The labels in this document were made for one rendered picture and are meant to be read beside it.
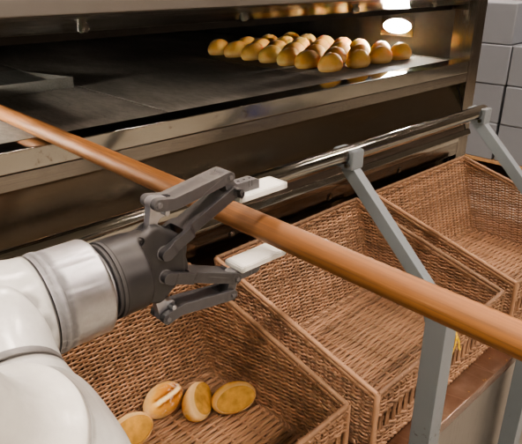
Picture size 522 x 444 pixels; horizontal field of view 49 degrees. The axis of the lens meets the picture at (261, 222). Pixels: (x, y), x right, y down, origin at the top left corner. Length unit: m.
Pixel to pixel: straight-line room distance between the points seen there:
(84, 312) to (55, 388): 0.14
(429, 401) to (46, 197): 0.79
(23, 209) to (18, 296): 0.66
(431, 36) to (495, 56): 2.38
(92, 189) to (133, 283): 0.66
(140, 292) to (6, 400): 0.23
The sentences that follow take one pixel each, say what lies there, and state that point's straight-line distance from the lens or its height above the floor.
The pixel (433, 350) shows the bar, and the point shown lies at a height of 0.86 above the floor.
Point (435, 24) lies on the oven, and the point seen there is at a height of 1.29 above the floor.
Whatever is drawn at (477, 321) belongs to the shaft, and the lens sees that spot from 0.50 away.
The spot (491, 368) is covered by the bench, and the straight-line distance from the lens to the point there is 1.53.
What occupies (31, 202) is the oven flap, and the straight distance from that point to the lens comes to 1.12.
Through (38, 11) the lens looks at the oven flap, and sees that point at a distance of 0.89.
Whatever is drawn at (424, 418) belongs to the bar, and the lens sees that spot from 1.13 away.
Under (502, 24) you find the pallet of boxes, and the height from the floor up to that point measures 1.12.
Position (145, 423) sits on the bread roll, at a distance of 1.22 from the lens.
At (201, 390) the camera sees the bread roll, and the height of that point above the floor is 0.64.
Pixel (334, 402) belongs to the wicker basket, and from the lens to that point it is 1.12.
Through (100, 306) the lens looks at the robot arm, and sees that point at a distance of 0.50.
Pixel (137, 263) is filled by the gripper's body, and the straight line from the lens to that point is 0.52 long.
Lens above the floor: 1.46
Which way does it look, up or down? 24 degrees down
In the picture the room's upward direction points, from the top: straight up
